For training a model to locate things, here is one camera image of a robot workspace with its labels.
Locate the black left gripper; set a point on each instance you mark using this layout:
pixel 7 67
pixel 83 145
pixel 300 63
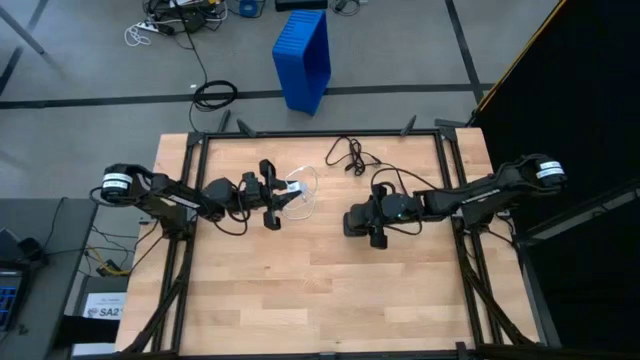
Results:
pixel 270 200

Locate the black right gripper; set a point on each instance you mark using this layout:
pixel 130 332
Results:
pixel 380 220

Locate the white USB charger block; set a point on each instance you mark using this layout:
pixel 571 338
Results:
pixel 295 187

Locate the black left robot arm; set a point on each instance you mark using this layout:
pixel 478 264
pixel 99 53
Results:
pixel 165 192

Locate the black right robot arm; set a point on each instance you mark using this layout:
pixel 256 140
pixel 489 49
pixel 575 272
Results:
pixel 465 197

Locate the blue plastic crate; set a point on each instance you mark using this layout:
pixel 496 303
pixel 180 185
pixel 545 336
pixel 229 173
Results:
pixel 300 60

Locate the black flat box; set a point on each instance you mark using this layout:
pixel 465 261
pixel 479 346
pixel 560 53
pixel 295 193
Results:
pixel 300 4

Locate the white power strip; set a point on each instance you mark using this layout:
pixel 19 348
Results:
pixel 150 25

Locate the white SA2 label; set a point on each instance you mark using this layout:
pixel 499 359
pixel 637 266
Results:
pixel 102 310

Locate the grey side desk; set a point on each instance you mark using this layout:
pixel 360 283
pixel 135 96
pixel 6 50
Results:
pixel 55 300

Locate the black partition panel yellow edge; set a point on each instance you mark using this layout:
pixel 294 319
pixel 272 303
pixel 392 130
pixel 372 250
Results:
pixel 575 75

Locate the black keypad blue keys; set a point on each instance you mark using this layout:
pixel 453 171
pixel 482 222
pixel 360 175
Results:
pixel 9 300

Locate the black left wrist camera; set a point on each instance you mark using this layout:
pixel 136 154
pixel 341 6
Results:
pixel 251 184

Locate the black table frame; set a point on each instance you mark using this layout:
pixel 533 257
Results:
pixel 320 134

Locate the black frame foot brace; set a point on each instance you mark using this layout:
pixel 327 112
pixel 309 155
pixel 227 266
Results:
pixel 225 121
pixel 445 123
pixel 246 127
pixel 409 125

